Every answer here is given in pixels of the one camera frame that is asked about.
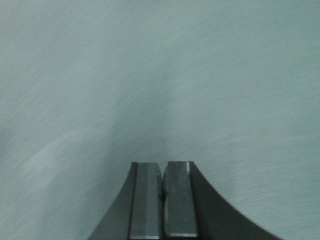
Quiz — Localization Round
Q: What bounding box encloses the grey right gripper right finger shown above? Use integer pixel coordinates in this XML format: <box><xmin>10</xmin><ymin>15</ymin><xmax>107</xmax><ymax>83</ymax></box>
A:
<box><xmin>163</xmin><ymin>161</ymin><xmax>278</xmax><ymax>240</ymax></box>

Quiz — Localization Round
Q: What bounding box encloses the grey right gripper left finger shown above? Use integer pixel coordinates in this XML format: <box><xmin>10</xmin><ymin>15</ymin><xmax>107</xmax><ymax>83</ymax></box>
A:
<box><xmin>89</xmin><ymin>162</ymin><xmax>163</xmax><ymax>240</ymax></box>

